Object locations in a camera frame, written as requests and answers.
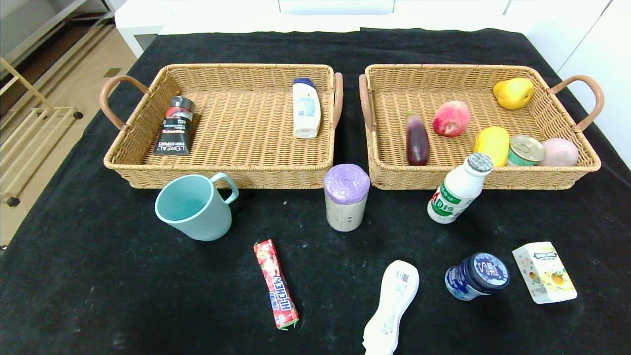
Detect woven wicker basket brown handles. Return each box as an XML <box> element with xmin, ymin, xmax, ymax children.
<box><xmin>100</xmin><ymin>63</ymin><xmax>344</xmax><ymax>190</ymax></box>
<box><xmin>358</xmin><ymin>64</ymin><xmax>605</xmax><ymax>191</ymax></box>

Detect white AD milk bottle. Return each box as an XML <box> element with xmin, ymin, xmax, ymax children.
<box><xmin>427</xmin><ymin>152</ymin><xmax>494</xmax><ymax>224</ymax></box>

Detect white flat bottle with barcode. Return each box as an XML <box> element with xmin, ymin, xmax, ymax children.
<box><xmin>362</xmin><ymin>260</ymin><xmax>420</xmax><ymax>355</ymax></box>

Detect teal plastic mug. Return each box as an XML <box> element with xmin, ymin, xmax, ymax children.
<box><xmin>155</xmin><ymin>172</ymin><xmax>240</xmax><ymax>242</ymax></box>

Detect purple trash bag roll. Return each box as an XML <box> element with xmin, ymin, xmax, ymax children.
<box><xmin>323</xmin><ymin>164</ymin><xmax>371</xmax><ymax>232</ymax></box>

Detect pale pink potato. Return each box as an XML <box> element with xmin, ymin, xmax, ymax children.
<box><xmin>538</xmin><ymin>138</ymin><xmax>580</xmax><ymax>167</ymax></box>

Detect black cosmetic tube red band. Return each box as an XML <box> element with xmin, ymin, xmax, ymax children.
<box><xmin>153</xmin><ymin>96</ymin><xmax>196</xmax><ymax>156</ymax></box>

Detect black tablecloth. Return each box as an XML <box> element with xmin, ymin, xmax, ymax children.
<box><xmin>0</xmin><ymin>27</ymin><xmax>631</xmax><ymax>355</ymax></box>

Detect red Hi-Chew candy pack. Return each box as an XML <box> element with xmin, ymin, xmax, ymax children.
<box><xmin>253</xmin><ymin>239</ymin><xmax>300</xmax><ymax>330</ymax></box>

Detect yellow pear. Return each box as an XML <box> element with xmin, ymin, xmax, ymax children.
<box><xmin>493</xmin><ymin>77</ymin><xmax>535</xmax><ymax>110</ymax></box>

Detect yellow mango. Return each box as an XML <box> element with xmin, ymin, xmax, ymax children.
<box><xmin>473</xmin><ymin>126</ymin><xmax>510</xmax><ymax>167</ymax></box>

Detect grey metal shelf frame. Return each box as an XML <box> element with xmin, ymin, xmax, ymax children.
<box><xmin>0</xmin><ymin>0</ymin><xmax>113</xmax><ymax>65</ymax></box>

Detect purple eggplant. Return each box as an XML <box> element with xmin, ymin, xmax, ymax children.
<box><xmin>406</xmin><ymin>110</ymin><xmax>430</xmax><ymax>166</ymax></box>

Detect white shampoo bottle blue cap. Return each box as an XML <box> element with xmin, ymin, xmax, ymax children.
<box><xmin>292</xmin><ymin>77</ymin><xmax>322</xmax><ymax>139</ymax></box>

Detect dark blue lidded jar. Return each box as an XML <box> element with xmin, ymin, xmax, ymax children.
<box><xmin>445</xmin><ymin>252</ymin><xmax>510</xmax><ymax>301</ymax></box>

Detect red peach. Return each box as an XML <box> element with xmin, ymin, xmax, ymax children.
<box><xmin>433</xmin><ymin>101</ymin><xmax>471</xmax><ymax>137</ymax></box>

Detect green tin can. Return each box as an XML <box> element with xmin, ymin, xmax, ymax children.
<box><xmin>507</xmin><ymin>135</ymin><xmax>546</xmax><ymax>167</ymax></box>

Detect white yellow drink carton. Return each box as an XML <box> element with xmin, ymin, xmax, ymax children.
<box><xmin>512</xmin><ymin>241</ymin><xmax>578</xmax><ymax>304</ymax></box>

